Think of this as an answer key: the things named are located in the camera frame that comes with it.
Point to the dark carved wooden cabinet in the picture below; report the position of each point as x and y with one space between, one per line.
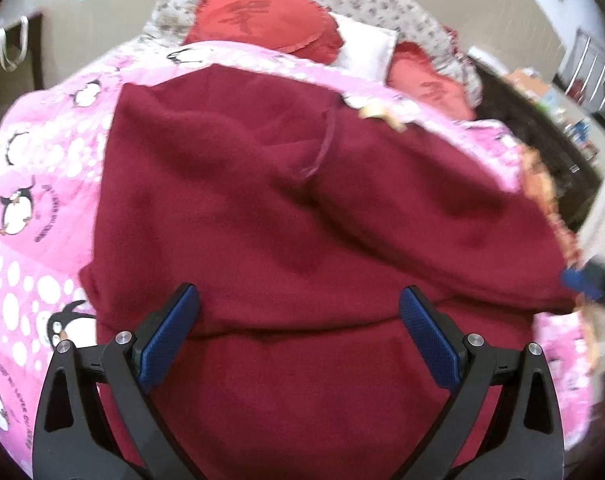
522 120

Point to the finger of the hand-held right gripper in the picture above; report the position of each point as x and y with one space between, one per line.
575 280

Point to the red heart-shaped pillow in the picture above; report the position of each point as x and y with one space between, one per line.
427 85
262 15

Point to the white pillow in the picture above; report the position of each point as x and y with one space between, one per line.
367 45

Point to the maroon fleece garment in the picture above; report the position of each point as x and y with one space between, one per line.
282 210

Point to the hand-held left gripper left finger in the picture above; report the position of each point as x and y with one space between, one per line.
170 335

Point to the silver metal railing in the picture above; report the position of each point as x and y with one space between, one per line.
590 75

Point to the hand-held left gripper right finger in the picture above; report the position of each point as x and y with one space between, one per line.
432 345

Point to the pink penguin print blanket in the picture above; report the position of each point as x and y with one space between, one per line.
42 160

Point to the white tote bag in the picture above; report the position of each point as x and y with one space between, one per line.
2 55

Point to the orange patterned blanket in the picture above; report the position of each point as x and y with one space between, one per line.
540 185

